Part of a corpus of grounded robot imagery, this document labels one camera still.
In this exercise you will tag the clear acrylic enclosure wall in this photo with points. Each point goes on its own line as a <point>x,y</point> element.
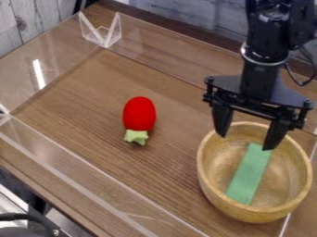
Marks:
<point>64,86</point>

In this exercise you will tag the light wooden bowl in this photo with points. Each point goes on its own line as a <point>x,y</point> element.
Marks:
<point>285,183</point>

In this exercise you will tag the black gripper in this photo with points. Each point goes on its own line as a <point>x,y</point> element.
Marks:
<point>258,94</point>

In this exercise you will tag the black metal table bracket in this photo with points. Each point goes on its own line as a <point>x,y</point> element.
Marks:
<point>44,225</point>

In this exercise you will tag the red plush strawberry toy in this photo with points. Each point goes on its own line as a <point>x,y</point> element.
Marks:
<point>139,118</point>

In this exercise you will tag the green rectangular block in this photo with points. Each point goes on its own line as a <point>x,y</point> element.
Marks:
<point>243,184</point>

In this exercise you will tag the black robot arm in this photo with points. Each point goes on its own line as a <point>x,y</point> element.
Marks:
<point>280,25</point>

